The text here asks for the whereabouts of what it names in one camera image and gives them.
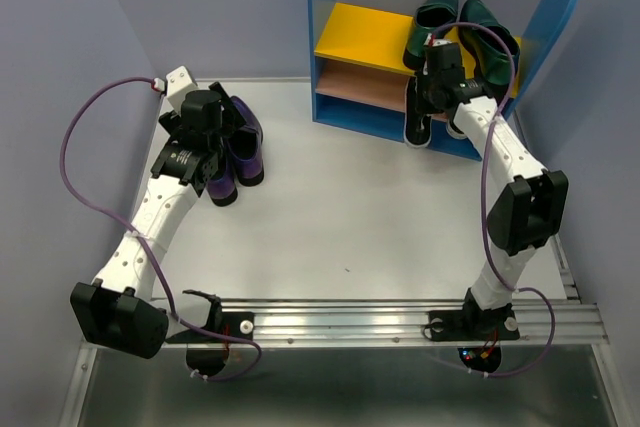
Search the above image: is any black sneaker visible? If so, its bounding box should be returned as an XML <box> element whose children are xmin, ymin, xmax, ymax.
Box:
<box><xmin>404</xmin><ymin>77</ymin><xmax>431</xmax><ymax>149</ymax></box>
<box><xmin>446</xmin><ymin>119</ymin><xmax>466</xmax><ymax>140</ymax></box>

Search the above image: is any purple loafer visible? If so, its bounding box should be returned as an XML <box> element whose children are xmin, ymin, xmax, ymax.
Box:
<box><xmin>227</xmin><ymin>96</ymin><xmax>264</xmax><ymax>187</ymax></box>
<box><xmin>206</xmin><ymin>157</ymin><xmax>238</xmax><ymax>207</ymax></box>

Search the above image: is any green loafer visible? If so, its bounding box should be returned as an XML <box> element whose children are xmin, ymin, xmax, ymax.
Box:
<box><xmin>403</xmin><ymin>0</ymin><xmax>459</xmax><ymax>71</ymax></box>
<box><xmin>458</xmin><ymin>0</ymin><xmax>520</xmax><ymax>102</ymax></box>

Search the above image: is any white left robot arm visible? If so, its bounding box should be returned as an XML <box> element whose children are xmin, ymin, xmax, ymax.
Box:
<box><xmin>70</xmin><ymin>82</ymin><xmax>244</xmax><ymax>359</ymax></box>

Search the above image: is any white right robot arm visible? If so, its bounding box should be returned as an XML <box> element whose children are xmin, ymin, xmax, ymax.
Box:
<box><xmin>420</xmin><ymin>40</ymin><xmax>569</xmax><ymax>342</ymax></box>

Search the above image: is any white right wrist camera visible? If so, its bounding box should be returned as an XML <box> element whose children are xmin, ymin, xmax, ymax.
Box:
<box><xmin>425</xmin><ymin>37</ymin><xmax>451</xmax><ymax>47</ymax></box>

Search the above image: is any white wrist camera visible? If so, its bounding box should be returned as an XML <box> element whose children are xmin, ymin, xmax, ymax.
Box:
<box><xmin>165</xmin><ymin>66</ymin><xmax>198</xmax><ymax>114</ymax></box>
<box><xmin>425</xmin><ymin>37</ymin><xmax>451</xmax><ymax>47</ymax></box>

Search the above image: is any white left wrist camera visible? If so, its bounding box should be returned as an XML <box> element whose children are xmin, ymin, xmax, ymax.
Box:
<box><xmin>165</xmin><ymin>66</ymin><xmax>198</xmax><ymax>114</ymax></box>

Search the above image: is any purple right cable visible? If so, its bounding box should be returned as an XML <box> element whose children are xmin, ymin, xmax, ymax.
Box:
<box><xmin>424</xmin><ymin>21</ymin><xmax>556</xmax><ymax>379</ymax></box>

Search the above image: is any purple cable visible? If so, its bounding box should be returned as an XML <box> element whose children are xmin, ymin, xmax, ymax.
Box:
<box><xmin>59</xmin><ymin>76</ymin><xmax>263</xmax><ymax>382</ymax></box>
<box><xmin>424</xmin><ymin>21</ymin><xmax>556</xmax><ymax>379</ymax></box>

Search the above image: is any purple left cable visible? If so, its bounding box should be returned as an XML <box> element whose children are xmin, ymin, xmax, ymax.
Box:
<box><xmin>59</xmin><ymin>76</ymin><xmax>263</xmax><ymax>382</ymax></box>

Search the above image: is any aluminium mounting rail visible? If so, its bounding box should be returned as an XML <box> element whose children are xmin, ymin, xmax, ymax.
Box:
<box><xmin>79</xmin><ymin>299</ymin><xmax>611</xmax><ymax>348</ymax></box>

